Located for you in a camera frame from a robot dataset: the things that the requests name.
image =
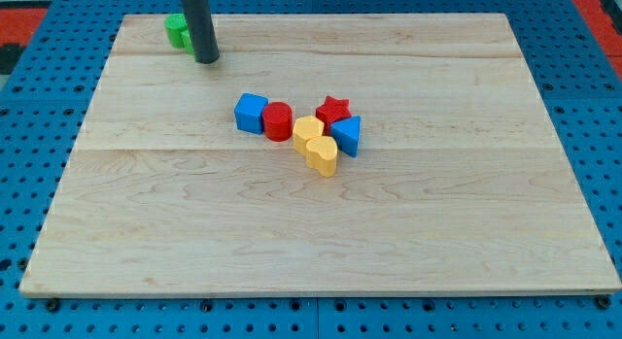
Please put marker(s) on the yellow hexagon block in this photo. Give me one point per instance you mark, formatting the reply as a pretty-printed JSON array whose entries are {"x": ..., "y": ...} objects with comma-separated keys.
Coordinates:
[{"x": 305, "y": 129}]

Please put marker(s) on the wooden board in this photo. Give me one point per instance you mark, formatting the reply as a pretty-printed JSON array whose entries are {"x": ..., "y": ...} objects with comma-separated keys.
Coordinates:
[{"x": 461, "y": 186}]

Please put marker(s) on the yellow heart block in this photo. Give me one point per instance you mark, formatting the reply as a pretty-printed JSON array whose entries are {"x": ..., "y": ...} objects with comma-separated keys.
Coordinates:
[{"x": 321, "y": 154}]

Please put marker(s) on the green block behind rod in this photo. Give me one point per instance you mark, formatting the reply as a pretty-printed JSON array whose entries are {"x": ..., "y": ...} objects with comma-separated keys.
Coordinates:
[{"x": 187, "y": 43}]

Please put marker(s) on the red cylinder block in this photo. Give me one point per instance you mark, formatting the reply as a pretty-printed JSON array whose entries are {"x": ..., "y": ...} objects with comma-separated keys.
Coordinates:
[{"x": 277, "y": 120}]

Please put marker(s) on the blue triangle block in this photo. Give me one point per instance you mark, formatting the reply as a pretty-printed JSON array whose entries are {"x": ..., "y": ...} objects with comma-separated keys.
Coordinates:
[{"x": 346, "y": 134}]

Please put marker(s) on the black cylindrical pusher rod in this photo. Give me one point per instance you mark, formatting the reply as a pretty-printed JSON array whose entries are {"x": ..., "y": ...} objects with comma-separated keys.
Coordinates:
[{"x": 202, "y": 31}]

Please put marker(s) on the red star block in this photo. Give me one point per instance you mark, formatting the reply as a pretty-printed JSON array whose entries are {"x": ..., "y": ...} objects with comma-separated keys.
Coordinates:
[{"x": 331, "y": 111}]

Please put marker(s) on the blue cube block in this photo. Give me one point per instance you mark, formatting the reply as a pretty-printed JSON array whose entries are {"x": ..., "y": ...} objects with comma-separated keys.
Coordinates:
[{"x": 248, "y": 112}]

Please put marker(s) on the green cylinder block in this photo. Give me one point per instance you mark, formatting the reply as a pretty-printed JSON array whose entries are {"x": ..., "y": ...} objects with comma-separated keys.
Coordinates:
[{"x": 175, "y": 25}]

